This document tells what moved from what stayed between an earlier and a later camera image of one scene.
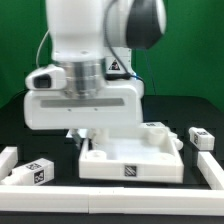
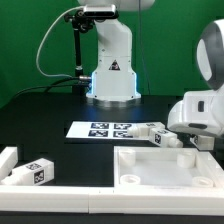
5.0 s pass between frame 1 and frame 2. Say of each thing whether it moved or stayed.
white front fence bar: stayed
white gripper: moved
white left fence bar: stayed
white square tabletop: moved
